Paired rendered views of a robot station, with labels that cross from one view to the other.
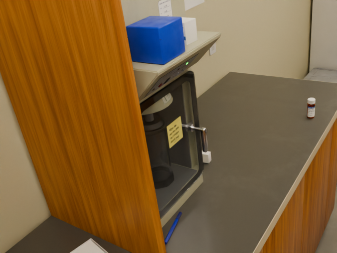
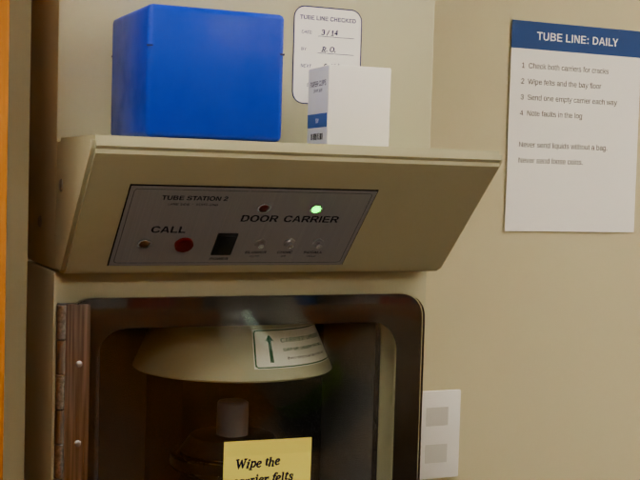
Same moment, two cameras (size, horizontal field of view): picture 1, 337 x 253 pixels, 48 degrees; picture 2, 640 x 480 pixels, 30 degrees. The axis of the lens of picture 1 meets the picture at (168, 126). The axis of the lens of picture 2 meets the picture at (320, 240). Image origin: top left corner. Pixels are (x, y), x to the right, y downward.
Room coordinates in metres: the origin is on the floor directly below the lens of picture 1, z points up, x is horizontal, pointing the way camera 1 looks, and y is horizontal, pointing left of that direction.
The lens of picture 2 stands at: (0.20, -0.49, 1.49)
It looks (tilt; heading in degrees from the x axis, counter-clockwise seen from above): 3 degrees down; 28
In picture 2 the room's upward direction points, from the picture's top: 2 degrees clockwise
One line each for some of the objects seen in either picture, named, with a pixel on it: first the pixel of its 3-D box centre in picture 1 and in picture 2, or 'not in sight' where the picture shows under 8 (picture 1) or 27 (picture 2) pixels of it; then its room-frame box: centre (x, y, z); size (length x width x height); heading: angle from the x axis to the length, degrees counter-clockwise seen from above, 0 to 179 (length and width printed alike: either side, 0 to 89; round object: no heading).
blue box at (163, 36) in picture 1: (156, 39); (194, 78); (0.94, 0.00, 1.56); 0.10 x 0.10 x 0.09; 52
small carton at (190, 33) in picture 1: (183, 30); (348, 108); (1.04, -0.08, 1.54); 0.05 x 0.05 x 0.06; 46
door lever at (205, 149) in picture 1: (199, 138); not in sight; (1.09, -0.10, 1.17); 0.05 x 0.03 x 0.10; 51
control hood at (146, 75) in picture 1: (176, 66); (282, 210); (0.99, -0.05, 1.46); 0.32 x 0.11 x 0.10; 142
